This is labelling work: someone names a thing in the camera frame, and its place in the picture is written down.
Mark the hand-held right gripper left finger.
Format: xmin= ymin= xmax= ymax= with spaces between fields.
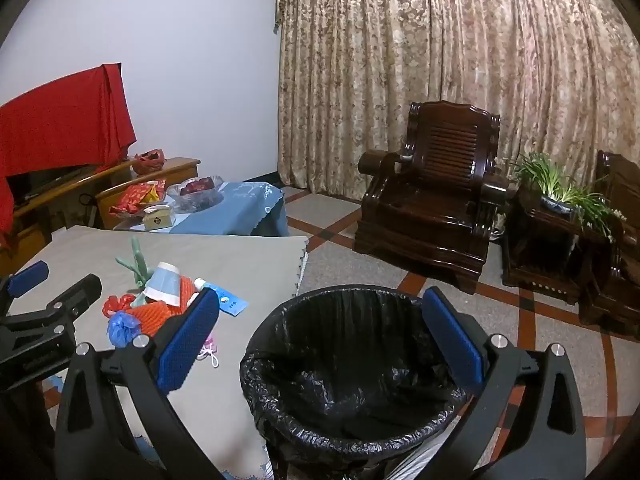
xmin=54 ymin=289 xmax=224 ymax=480

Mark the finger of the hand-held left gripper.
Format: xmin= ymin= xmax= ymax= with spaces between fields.
xmin=0 ymin=273 xmax=103 ymax=347
xmin=0 ymin=261 xmax=50 ymax=312

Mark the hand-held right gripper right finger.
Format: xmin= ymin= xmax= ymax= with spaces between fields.
xmin=421 ymin=286 xmax=587 ymax=480

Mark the pink face mask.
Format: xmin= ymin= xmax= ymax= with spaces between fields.
xmin=197 ymin=332 xmax=223 ymax=368

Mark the orange foam net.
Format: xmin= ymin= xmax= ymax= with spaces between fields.
xmin=127 ymin=276 xmax=206 ymax=336

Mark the blue plastic bag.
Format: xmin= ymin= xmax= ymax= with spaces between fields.
xmin=106 ymin=311 xmax=138 ymax=348

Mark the blue paper packet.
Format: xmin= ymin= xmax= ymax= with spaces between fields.
xmin=195 ymin=277 xmax=249 ymax=317

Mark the light blue paper cup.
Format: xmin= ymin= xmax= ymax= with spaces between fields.
xmin=142 ymin=261 xmax=182 ymax=307

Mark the green rubber glove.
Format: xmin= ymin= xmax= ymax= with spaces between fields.
xmin=115 ymin=237 xmax=157 ymax=293

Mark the trash bin with black liner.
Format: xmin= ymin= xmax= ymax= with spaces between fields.
xmin=239 ymin=284 xmax=488 ymax=480

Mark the black television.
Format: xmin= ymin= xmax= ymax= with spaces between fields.
xmin=7 ymin=161 xmax=101 ymax=202

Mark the cream box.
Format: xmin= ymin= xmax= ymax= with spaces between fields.
xmin=142 ymin=204 xmax=174 ymax=230

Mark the red and yellow snack bag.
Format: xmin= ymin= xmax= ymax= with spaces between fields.
xmin=110 ymin=180 xmax=167 ymax=217

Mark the dark wooden side table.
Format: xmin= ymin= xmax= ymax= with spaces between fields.
xmin=502 ymin=180 xmax=621 ymax=306

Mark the glass fruit bowl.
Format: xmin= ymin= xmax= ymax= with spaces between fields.
xmin=166 ymin=175 xmax=225 ymax=213

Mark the dark wooden slatted armchair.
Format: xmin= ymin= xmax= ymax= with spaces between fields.
xmin=352 ymin=101 xmax=508 ymax=295

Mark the blue tablecloth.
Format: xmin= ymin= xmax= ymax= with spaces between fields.
xmin=117 ymin=180 xmax=290 ymax=237

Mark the red cloth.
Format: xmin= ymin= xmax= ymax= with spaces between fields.
xmin=0 ymin=62 xmax=137 ymax=235

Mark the dark wooden carved armchair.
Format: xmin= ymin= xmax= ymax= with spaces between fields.
xmin=580 ymin=150 xmax=640 ymax=336

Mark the green potted plant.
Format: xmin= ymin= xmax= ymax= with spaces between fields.
xmin=505 ymin=152 xmax=628 ymax=243

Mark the beige patterned curtain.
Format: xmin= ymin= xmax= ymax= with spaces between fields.
xmin=272 ymin=0 xmax=640 ymax=211

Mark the red plastic bag with handles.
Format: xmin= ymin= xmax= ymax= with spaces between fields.
xmin=131 ymin=149 xmax=167 ymax=175

